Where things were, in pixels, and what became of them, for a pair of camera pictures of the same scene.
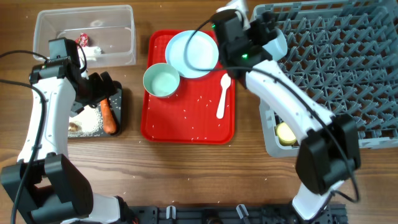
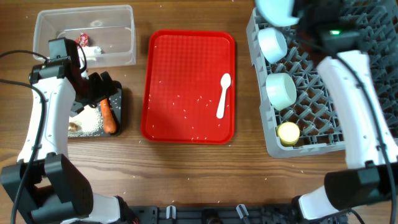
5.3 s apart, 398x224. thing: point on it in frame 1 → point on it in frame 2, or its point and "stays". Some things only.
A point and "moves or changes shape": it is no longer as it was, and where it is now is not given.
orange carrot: (107, 117) stays
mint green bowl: (161, 79) moves or changes shape
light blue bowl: (277, 47) stays
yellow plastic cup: (285, 135) stays
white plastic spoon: (226, 80) stays
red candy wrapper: (83, 40) stays
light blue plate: (202, 53) → (277, 12)
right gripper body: (255, 35) → (331, 3)
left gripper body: (94, 89) stays
